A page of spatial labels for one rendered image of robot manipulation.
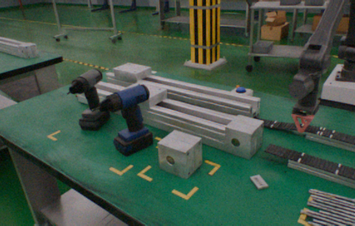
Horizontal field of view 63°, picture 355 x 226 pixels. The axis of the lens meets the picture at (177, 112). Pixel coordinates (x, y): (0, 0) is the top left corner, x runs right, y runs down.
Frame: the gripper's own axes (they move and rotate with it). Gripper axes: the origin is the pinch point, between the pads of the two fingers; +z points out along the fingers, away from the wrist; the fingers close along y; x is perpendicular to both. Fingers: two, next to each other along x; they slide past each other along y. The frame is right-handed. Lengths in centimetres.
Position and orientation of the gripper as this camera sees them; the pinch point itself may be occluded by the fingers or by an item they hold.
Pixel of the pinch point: (302, 127)
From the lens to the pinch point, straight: 111.8
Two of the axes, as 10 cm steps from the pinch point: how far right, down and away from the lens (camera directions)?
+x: 8.1, 2.3, -5.5
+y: -5.9, 3.9, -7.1
